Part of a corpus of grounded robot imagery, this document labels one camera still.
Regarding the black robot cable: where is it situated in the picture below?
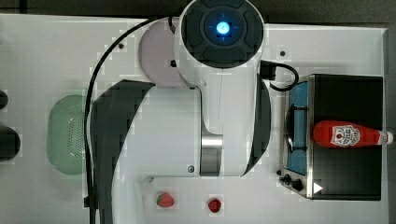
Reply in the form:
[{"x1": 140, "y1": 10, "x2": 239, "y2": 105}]
[{"x1": 83, "y1": 17, "x2": 160, "y2": 224}]

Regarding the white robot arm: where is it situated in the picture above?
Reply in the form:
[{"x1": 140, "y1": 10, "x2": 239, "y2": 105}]
[{"x1": 85, "y1": 0, "x2": 271, "y2": 224}]

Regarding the black toaster oven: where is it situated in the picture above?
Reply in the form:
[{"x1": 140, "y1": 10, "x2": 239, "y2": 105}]
[{"x1": 277, "y1": 74, "x2": 387, "y2": 201}]

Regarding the red plush ketchup bottle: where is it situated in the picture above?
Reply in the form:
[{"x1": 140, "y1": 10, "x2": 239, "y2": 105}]
[{"x1": 312, "y1": 120, "x2": 394, "y2": 148}]

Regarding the lilac round plate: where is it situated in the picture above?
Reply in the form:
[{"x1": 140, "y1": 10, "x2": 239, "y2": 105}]
[{"x1": 138, "y1": 19, "x2": 184, "y2": 88}]

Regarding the small black pot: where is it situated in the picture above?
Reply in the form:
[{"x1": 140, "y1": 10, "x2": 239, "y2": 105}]
[{"x1": 0, "y1": 91, "x2": 8, "y2": 109}]

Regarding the red plush strawberry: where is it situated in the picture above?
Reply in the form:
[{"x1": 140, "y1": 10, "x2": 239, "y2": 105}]
[{"x1": 156, "y1": 192, "x2": 175, "y2": 208}]

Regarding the green perforated colander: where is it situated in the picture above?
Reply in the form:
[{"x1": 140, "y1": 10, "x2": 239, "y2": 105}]
[{"x1": 47, "y1": 95, "x2": 86, "y2": 175}]

